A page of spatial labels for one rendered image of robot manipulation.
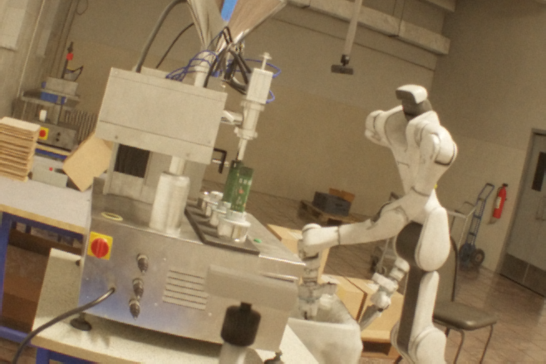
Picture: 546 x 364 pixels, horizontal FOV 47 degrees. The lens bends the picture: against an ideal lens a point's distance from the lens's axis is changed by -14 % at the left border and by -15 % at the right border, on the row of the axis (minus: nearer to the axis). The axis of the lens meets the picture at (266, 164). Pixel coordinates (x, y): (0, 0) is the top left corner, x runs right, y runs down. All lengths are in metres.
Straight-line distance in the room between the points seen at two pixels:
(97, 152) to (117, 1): 8.71
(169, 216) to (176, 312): 0.22
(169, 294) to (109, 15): 10.50
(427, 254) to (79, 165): 1.68
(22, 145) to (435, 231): 1.84
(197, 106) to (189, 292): 0.40
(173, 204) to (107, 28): 10.43
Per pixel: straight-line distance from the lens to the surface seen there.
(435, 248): 2.56
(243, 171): 1.56
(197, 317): 1.57
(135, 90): 1.49
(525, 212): 9.68
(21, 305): 3.48
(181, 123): 1.50
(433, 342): 2.73
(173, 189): 1.51
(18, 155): 3.20
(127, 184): 1.83
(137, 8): 11.92
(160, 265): 1.52
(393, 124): 2.56
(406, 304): 2.73
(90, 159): 3.33
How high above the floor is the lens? 1.32
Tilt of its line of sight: 4 degrees down
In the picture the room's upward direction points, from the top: 14 degrees clockwise
